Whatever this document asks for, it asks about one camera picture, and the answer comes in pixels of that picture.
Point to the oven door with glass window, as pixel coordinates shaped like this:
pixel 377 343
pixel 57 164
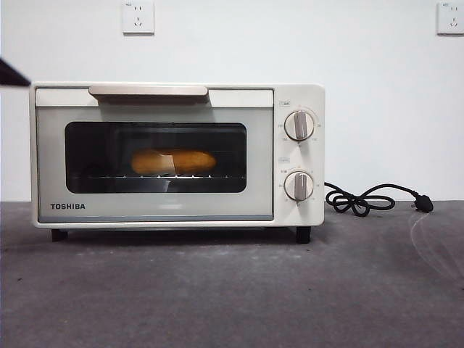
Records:
pixel 152 210

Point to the white Toshiba toaster oven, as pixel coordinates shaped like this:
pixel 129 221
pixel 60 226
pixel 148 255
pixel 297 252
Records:
pixel 297 94

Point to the oven timer knob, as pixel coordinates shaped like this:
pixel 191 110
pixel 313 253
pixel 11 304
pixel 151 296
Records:
pixel 299 185

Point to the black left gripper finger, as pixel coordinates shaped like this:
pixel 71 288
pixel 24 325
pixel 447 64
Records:
pixel 9 76

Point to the white wall socket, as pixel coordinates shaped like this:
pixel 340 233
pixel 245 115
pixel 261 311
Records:
pixel 451 20
pixel 137 18

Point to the oven temperature knob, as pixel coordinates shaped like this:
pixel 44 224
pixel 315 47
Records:
pixel 299 125

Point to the yellow corn cob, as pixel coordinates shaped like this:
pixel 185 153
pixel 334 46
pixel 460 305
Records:
pixel 192 162

